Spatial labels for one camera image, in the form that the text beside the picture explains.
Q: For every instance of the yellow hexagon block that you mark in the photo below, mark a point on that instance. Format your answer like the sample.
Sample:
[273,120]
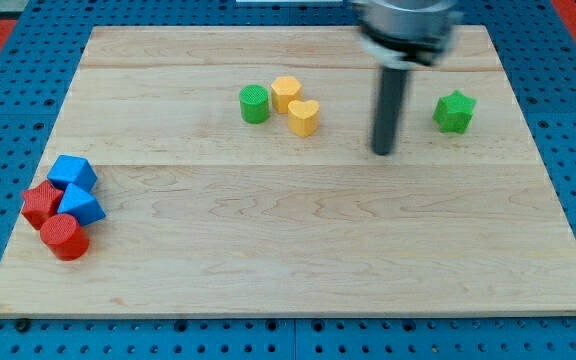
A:
[285,89]

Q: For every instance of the green cylinder block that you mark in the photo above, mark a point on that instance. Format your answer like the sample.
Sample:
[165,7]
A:
[254,104]

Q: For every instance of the yellow heart block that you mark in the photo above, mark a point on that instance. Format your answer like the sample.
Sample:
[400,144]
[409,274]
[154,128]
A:
[303,117]

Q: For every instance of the green star block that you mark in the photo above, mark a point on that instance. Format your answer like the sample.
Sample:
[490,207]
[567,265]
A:
[454,112]

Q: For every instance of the red star block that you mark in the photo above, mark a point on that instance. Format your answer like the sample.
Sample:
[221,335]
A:
[40,203]

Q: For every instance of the blue cube block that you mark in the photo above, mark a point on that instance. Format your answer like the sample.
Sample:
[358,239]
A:
[75,170]

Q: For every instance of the red cylinder block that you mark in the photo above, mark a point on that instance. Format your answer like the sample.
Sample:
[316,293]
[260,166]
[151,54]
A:
[65,237]

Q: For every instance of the wooden board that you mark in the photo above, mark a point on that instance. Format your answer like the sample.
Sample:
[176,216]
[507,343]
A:
[208,216]

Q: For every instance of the blue triangle block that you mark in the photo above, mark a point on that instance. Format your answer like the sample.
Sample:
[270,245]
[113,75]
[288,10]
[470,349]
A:
[82,205]

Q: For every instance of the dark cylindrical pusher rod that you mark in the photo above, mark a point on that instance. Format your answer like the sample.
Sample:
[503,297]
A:
[390,99]

